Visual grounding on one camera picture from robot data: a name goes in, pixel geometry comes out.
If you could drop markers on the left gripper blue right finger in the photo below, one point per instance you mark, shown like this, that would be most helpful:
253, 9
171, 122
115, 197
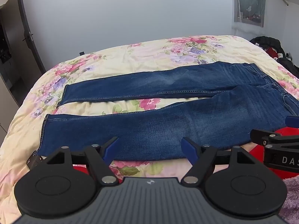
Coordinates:
202, 159

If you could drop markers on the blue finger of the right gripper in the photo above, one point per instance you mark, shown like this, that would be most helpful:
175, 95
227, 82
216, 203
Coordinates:
292, 121

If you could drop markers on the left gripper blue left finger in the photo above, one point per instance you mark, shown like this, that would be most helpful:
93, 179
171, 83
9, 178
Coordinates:
99, 159

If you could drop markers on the blue denim jeans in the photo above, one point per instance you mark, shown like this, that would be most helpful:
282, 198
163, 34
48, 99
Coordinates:
220, 104

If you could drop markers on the black clothes pile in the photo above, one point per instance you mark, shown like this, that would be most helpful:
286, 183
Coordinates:
274, 49

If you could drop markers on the floral yellow bed quilt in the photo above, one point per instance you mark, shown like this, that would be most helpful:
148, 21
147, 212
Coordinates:
23, 135

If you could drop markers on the dark brown door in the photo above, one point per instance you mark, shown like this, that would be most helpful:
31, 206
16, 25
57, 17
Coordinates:
20, 39

